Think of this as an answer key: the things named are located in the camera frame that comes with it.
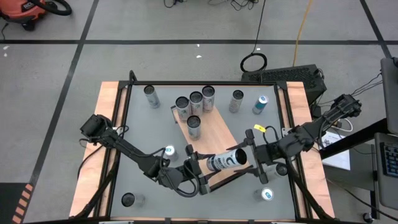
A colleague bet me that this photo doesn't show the yellow extension cable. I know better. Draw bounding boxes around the yellow extension cable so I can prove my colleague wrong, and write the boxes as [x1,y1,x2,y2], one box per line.
[292,0,313,68]

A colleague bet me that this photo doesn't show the Celsius arctic vibe can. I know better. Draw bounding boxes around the Celsius arctic vibe can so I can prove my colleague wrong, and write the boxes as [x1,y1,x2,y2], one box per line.
[206,148,249,172]
[143,84,161,109]
[186,114,202,141]

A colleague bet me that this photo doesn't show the black computer case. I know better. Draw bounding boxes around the black computer case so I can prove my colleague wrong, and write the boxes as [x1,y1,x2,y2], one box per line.
[241,63,328,106]

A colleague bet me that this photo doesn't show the black coiled cable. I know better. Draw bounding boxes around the black coiled cable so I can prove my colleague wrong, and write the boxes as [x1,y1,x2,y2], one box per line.
[239,0,269,74]

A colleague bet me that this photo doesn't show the Celsius peach vibe can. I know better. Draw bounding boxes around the Celsius peach vibe can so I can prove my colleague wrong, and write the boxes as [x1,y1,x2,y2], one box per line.
[201,85,216,113]
[175,95,192,122]
[188,90,204,118]

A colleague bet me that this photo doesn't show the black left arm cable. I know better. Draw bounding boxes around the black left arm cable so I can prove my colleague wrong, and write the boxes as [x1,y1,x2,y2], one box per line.
[152,147,201,198]

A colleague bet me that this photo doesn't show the black keyboard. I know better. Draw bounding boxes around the black keyboard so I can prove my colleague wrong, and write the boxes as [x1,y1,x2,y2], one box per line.
[384,142,398,179]

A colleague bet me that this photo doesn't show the wooden shelf with black frame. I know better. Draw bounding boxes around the wooden shelf with black frame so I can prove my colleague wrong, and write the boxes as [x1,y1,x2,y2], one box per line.
[170,105,253,193]

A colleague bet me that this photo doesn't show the black orange striped mat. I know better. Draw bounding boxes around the black orange striped mat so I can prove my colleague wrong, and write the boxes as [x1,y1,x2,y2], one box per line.
[0,182,35,224]

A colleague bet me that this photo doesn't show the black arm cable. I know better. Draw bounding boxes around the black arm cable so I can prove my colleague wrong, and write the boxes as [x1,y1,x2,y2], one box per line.
[152,147,201,198]
[262,125,280,142]

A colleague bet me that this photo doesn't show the white power cable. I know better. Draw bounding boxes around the white power cable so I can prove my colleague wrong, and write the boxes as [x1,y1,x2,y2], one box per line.
[338,119,354,133]

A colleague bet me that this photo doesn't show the black aluminium table frame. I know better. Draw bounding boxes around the black aluminium table frame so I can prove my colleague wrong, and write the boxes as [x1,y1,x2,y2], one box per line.
[70,70,336,222]

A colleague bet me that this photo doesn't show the orange shop vacuum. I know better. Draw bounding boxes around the orange shop vacuum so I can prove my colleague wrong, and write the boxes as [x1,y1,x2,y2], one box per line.
[0,0,47,32]

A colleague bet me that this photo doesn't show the black desk leg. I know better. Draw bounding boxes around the black desk leg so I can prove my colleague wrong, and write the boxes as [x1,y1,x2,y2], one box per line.
[319,118,389,160]

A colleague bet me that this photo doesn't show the blue silver Red Bull can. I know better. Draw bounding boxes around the blue silver Red Bull can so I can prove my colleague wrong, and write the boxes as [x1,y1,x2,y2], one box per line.
[253,186,275,202]
[252,95,270,115]
[164,144,180,162]

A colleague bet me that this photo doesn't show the white paper sheet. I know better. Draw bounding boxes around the white paper sheet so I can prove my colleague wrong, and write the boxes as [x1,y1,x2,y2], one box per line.
[320,130,351,171]

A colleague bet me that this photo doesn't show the grey desk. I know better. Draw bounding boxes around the grey desk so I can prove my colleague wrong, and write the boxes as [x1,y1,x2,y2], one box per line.
[374,57,398,212]

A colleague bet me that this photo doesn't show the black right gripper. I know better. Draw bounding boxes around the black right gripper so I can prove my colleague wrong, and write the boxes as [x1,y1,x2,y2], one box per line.
[226,129,282,185]

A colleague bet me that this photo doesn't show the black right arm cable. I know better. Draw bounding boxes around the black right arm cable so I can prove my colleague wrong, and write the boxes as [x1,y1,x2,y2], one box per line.
[262,125,280,142]

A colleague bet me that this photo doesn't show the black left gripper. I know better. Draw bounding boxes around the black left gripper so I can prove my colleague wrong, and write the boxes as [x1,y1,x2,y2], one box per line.
[182,144,229,196]

